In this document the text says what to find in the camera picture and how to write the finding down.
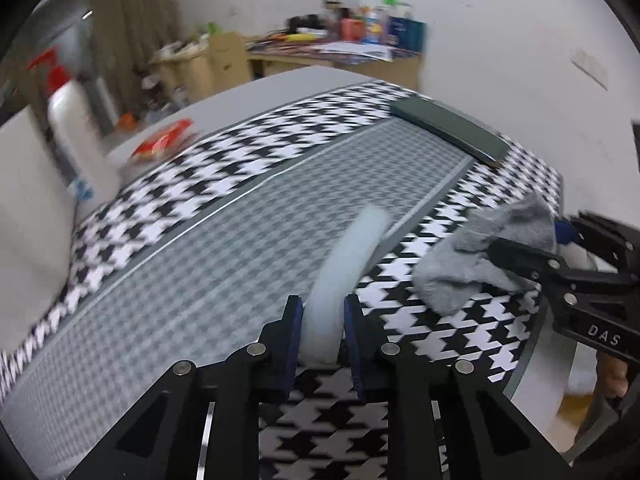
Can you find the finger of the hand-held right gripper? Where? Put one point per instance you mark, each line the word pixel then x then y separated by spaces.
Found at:
pixel 600 232
pixel 525 259

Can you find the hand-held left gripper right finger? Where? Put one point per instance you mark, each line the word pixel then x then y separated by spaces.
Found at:
pixel 352 345

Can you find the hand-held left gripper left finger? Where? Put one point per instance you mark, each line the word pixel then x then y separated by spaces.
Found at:
pixel 292 345

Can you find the white foam sheet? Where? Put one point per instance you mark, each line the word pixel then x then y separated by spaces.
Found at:
pixel 340 280

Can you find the grey sock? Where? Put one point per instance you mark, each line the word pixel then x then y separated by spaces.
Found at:
pixel 450 270

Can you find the white foam box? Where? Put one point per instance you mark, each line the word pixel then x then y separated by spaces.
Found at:
pixel 30 220

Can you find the person's right hand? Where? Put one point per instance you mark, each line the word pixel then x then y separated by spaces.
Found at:
pixel 612 377

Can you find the houndstooth table mat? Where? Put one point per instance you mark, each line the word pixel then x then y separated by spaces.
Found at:
pixel 200 175

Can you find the red snack packet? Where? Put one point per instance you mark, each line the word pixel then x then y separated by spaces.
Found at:
pixel 160 142

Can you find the blue box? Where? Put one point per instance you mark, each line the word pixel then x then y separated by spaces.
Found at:
pixel 407 34

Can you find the white printed papers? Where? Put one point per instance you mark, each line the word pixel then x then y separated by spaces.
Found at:
pixel 350 52

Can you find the colourful printed bottle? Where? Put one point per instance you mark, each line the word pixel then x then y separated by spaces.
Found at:
pixel 372 25

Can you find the cluttered wooden desk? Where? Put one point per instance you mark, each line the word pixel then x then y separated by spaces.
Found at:
pixel 300 65

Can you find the red can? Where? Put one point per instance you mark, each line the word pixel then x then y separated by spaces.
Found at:
pixel 351 29

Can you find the green capped bottle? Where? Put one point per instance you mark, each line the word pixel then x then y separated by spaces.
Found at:
pixel 395 1

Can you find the wooden chair smiley cutout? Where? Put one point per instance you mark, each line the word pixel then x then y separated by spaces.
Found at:
pixel 230 62

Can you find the light wooden desk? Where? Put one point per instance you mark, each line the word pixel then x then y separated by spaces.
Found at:
pixel 182 75

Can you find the dark thermos bottle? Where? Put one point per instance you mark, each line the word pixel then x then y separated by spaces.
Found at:
pixel 336 20

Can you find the white pump bottle red cap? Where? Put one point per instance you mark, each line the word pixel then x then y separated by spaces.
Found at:
pixel 75 130

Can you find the yellow tube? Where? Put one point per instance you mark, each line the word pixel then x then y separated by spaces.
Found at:
pixel 305 37

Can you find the black headphones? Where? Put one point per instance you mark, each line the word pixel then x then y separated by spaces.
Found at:
pixel 303 22

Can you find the brown curtain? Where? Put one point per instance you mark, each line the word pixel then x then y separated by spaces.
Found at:
pixel 135 20

